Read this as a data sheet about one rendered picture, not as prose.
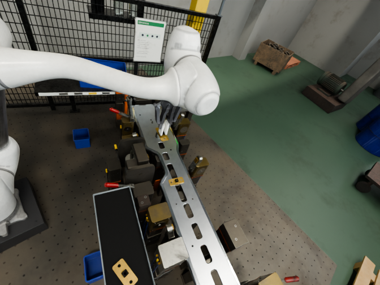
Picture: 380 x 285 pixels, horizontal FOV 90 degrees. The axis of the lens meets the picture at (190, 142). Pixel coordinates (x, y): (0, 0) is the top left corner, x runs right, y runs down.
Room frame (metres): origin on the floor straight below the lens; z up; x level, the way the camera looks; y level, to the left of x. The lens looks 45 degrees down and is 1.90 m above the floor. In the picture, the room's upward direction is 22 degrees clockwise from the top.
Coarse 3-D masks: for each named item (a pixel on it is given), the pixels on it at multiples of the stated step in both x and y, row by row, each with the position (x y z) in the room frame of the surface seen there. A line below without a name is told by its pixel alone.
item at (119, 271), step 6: (120, 264) 0.11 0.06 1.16; (126, 264) 0.12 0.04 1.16; (114, 270) 0.09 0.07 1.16; (120, 270) 0.10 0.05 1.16; (126, 270) 0.10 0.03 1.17; (120, 276) 0.08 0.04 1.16; (126, 276) 0.09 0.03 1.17; (132, 276) 0.09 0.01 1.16; (126, 282) 0.07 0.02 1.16; (132, 282) 0.08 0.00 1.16
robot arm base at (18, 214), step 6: (18, 192) 0.28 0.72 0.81; (18, 198) 0.26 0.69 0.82; (18, 204) 0.23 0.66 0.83; (18, 210) 0.21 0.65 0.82; (12, 216) 0.18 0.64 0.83; (18, 216) 0.19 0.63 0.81; (24, 216) 0.20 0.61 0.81; (0, 222) 0.14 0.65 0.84; (6, 222) 0.15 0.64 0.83; (12, 222) 0.16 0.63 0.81; (0, 228) 0.12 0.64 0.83; (6, 228) 0.13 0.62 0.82; (0, 234) 0.10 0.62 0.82; (6, 234) 0.11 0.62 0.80
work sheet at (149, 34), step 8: (136, 24) 1.35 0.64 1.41; (144, 24) 1.38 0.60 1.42; (152, 24) 1.42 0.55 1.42; (160, 24) 1.45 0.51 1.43; (136, 32) 1.35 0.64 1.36; (144, 32) 1.38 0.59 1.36; (152, 32) 1.42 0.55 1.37; (160, 32) 1.46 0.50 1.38; (136, 40) 1.35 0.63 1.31; (144, 40) 1.39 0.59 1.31; (152, 40) 1.43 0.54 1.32; (160, 40) 1.46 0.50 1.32; (136, 48) 1.35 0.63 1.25; (144, 48) 1.39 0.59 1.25; (152, 48) 1.43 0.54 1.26; (160, 48) 1.47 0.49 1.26; (136, 56) 1.36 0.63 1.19; (144, 56) 1.39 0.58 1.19; (152, 56) 1.44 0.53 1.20; (160, 56) 1.48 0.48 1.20
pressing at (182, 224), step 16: (144, 112) 1.00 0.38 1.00; (160, 112) 1.07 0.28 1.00; (144, 128) 0.85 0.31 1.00; (176, 144) 0.83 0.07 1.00; (160, 160) 0.66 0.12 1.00; (176, 160) 0.71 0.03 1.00; (176, 192) 0.51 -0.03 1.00; (192, 192) 0.55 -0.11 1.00; (176, 208) 0.43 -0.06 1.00; (192, 208) 0.46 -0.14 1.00; (176, 224) 0.35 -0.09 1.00; (208, 224) 0.41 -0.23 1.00; (192, 240) 0.32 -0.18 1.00; (208, 240) 0.34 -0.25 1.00; (192, 256) 0.26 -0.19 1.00; (224, 256) 0.30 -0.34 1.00; (192, 272) 0.20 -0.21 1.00; (208, 272) 0.22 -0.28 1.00; (224, 272) 0.24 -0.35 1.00
